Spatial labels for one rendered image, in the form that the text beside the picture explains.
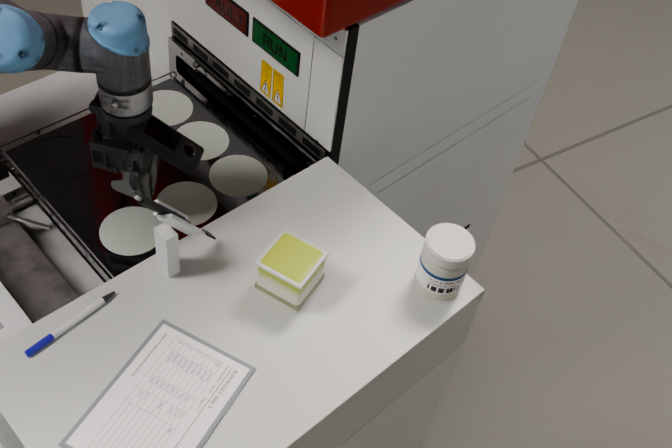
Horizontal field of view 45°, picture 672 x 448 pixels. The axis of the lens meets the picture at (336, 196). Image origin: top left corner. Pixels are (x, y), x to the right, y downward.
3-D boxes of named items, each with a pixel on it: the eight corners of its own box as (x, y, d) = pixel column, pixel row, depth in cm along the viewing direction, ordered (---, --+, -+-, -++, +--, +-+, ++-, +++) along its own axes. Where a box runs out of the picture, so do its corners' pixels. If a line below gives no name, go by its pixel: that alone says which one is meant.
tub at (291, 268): (281, 257, 119) (284, 227, 114) (324, 281, 117) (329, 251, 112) (252, 291, 114) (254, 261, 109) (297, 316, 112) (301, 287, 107)
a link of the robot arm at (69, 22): (-17, 4, 101) (73, 13, 101) (14, 9, 112) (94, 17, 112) (-18, 67, 102) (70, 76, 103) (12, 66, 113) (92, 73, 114)
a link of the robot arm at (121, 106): (159, 69, 116) (138, 104, 110) (161, 93, 119) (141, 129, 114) (109, 58, 116) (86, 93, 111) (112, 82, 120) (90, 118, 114)
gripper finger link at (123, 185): (118, 197, 132) (112, 157, 125) (152, 204, 132) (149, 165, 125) (110, 210, 130) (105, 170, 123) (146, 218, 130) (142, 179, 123)
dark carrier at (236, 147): (174, 78, 155) (174, 76, 154) (290, 182, 139) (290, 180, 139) (5, 153, 137) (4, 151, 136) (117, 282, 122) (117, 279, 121)
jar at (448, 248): (435, 255, 123) (448, 214, 116) (470, 285, 119) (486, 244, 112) (403, 278, 119) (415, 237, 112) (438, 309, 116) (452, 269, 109)
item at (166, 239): (187, 245, 119) (184, 182, 109) (203, 261, 117) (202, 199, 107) (152, 265, 116) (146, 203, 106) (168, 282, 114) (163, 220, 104)
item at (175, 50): (176, 72, 163) (174, 33, 156) (320, 200, 144) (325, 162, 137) (168, 75, 163) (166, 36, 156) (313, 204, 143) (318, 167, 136)
